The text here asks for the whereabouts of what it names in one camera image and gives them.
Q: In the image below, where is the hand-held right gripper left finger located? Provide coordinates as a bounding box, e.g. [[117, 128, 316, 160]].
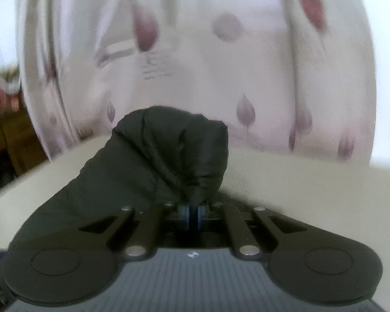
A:
[[79, 202, 192, 261]]

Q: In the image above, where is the brown wooden cabinet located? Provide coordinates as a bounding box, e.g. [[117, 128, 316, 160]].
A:
[[0, 94, 50, 196]]

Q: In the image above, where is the blurred colourful clutter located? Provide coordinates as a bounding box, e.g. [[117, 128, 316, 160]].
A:
[[0, 64, 22, 112]]

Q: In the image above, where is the cream bed sheet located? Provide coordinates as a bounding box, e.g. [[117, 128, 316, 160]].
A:
[[0, 135, 390, 267]]

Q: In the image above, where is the black jacket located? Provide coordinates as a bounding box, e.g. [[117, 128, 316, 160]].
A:
[[11, 106, 230, 251]]

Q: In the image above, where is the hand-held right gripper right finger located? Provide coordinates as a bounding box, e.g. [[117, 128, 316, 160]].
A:
[[196, 202, 308, 261]]

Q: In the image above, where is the white floral print curtain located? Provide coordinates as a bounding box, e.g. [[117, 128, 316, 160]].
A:
[[15, 0, 378, 164]]

